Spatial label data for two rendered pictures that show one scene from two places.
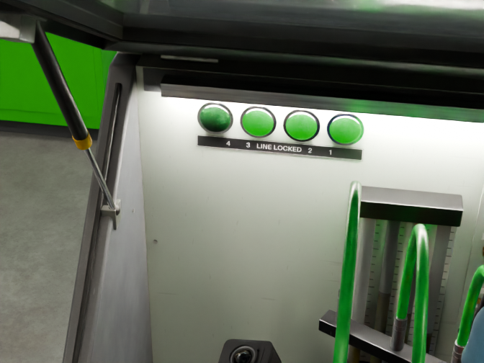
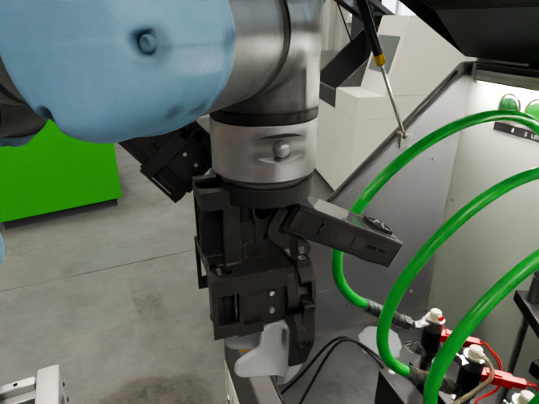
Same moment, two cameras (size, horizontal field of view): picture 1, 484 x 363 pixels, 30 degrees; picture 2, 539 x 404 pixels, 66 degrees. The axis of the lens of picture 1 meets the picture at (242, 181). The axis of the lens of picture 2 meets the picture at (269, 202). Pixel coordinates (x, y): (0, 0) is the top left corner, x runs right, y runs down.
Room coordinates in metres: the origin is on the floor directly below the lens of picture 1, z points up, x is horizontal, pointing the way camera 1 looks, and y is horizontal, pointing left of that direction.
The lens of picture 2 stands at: (0.34, -0.46, 1.53)
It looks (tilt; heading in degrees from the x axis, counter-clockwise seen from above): 24 degrees down; 63
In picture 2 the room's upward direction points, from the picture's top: straight up
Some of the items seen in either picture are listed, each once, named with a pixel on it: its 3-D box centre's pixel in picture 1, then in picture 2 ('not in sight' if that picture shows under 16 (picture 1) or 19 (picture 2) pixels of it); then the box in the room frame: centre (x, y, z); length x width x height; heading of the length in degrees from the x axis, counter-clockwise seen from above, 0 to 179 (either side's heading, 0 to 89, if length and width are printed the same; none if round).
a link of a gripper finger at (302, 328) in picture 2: not in sight; (293, 317); (0.48, -0.22, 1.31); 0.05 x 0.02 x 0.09; 82
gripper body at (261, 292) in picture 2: not in sight; (255, 245); (0.45, -0.20, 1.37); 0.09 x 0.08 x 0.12; 172
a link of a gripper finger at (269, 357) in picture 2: not in sight; (266, 360); (0.46, -0.21, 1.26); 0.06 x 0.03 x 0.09; 172
